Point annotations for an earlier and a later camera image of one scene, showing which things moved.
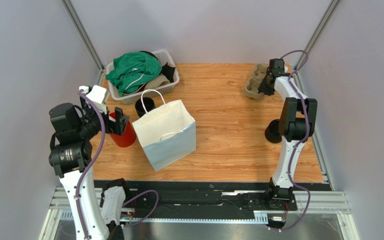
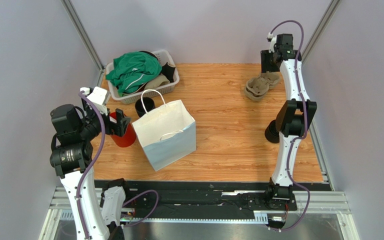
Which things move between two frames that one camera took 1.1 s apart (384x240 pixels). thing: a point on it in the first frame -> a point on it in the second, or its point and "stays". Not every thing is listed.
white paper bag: (166, 134) stays
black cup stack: (148, 103) stays
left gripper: (116, 127) stays
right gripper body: (266, 84) -> (268, 61)
